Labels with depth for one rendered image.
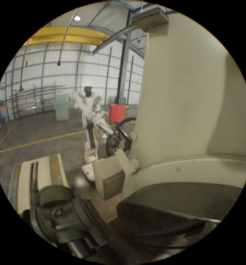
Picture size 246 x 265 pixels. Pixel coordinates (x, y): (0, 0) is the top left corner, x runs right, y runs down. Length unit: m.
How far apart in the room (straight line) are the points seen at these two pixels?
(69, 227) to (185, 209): 0.35
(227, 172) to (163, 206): 0.12
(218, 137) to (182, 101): 0.10
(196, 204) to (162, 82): 0.23
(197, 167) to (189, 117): 0.09
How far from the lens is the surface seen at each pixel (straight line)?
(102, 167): 0.40
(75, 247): 0.42
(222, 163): 0.18
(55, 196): 0.42
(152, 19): 0.29
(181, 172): 0.20
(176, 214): 0.15
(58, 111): 5.50
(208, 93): 0.19
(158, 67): 0.23
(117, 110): 4.31
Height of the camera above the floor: 1.63
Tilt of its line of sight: 26 degrees down
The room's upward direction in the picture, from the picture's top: 7 degrees clockwise
